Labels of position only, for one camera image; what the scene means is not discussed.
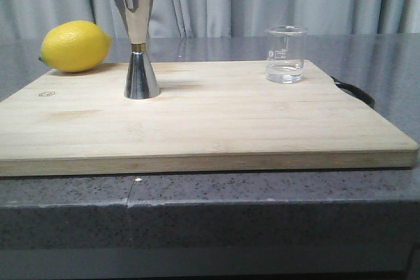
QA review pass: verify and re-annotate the wooden cutting board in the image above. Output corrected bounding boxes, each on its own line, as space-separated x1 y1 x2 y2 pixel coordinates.
1 61 419 176

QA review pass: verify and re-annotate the yellow lemon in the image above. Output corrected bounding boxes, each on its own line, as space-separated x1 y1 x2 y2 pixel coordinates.
39 20 112 73

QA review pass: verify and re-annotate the steel double jigger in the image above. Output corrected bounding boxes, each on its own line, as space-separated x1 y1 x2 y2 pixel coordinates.
114 0 160 100

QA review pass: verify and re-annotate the black cutting board handle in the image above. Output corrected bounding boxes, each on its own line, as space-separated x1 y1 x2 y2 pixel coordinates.
331 76 375 108

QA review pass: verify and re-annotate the clear glass beaker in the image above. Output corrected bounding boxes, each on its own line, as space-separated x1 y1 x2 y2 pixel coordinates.
266 25 308 84

